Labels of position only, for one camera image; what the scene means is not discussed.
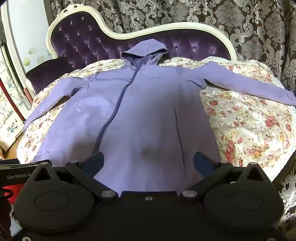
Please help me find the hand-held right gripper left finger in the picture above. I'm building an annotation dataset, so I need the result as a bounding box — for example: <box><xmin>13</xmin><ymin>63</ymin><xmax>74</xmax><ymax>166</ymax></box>
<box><xmin>30</xmin><ymin>152</ymin><xmax>119</xmax><ymax>201</ymax></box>

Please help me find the floral quilted blanket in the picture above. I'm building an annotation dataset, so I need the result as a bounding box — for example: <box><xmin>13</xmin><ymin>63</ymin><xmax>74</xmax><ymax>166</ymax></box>
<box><xmin>17</xmin><ymin>56</ymin><xmax>296</xmax><ymax>183</ymax></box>

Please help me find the white panel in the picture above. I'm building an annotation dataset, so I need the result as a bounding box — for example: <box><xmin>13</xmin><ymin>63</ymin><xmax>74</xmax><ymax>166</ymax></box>
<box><xmin>0</xmin><ymin>5</ymin><xmax>31</xmax><ymax>112</ymax></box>

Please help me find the white cartoon printed box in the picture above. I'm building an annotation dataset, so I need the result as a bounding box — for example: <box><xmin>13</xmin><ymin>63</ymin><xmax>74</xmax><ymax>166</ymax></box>
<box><xmin>0</xmin><ymin>58</ymin><xmax>26</xmax><ymax>151</ymax></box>

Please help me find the purple hooded jacket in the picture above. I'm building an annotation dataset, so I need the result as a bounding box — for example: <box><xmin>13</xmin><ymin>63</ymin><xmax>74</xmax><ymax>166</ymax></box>
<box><xmin>23</xmin><ymin>38</ymin><xmax>296</xmax><ymax>195</ymax></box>

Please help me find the brown damask curtain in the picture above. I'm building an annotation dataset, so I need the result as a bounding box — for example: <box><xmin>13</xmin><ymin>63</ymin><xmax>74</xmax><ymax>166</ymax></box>
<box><xmin>50</xmin><ymin>0</ymin><xmax>296</xmax><ymax>93</ymax></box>

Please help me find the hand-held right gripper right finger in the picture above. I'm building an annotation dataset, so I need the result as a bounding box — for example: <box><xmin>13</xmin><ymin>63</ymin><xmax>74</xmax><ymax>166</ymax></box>
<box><xmin>180</xmin><ymin>152</ymin><xmax>271</xmax><ymax>200</ymax></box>

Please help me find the purple tufted headboard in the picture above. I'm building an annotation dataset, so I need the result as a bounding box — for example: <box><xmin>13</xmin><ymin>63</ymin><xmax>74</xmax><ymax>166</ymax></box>
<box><xmin>25</xmin><ymin>2</ymin><xmax>238</xmax><ymax>95</ymax></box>

